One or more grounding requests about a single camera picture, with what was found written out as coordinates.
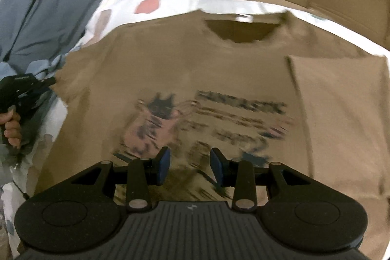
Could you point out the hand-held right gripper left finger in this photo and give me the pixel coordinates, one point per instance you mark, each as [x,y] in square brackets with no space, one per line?
[164,164]

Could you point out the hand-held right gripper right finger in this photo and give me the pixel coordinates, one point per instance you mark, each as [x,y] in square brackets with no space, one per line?
[217,167]

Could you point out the bear print bed sheet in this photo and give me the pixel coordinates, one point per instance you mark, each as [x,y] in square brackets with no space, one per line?
[128,4]

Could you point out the person's left hand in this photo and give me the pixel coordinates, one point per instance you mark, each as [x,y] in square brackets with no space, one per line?
[13,126]

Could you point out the brown printed t-shirt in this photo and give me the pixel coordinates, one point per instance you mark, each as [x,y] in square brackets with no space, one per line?
[182,65]

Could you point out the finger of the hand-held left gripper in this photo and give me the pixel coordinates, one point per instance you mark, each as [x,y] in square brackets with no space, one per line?
[47,85]

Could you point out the grey-blue garment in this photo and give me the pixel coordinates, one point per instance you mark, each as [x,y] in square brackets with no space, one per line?
[51,1]

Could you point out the light blue denim garment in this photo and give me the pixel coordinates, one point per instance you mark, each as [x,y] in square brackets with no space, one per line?
[39,68]

